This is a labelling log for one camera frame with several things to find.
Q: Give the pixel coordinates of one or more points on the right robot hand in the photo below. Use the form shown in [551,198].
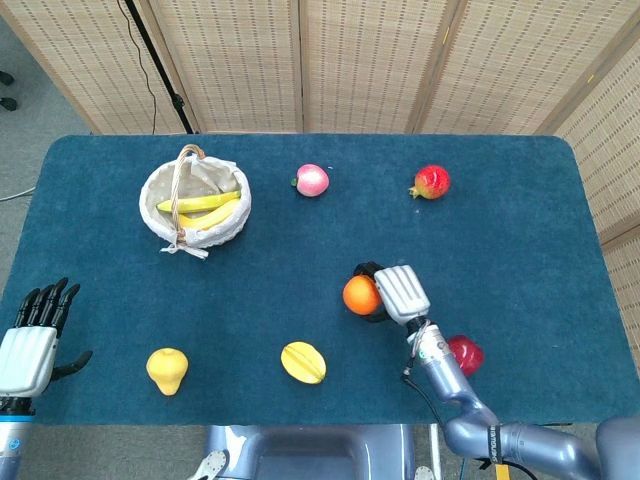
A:
[405,295]

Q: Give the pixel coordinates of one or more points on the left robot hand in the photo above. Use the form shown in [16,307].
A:
[25,360]

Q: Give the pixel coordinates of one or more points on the orange fruit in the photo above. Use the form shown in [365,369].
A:
[360,296]

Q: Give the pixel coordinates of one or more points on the wicker basket with cloth liner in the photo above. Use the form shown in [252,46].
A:
[220,235]

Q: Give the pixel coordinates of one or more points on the dark red apple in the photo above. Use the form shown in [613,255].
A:
[469,356]

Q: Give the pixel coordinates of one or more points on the blue velvet tablecloth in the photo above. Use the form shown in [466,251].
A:
[300,260]

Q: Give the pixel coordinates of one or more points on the red yellow pomegranate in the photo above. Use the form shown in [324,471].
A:
[432,182]

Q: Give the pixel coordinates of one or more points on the yellow starfruit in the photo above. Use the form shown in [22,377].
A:
[303,362]

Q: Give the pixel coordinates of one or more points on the yellow pear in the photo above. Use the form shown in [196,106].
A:
[167,370]

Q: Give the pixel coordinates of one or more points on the pink peach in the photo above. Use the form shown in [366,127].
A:
[313,181]

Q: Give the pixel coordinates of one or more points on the blue grey robot torso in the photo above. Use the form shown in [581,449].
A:
[310,450]

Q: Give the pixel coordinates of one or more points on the yellow banana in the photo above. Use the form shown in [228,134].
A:
[215,216]
[200,202]

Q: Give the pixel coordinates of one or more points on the black office chair base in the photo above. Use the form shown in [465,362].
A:
[7,104]

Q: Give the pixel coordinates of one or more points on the black tripod stand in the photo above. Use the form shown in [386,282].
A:
[160,65]

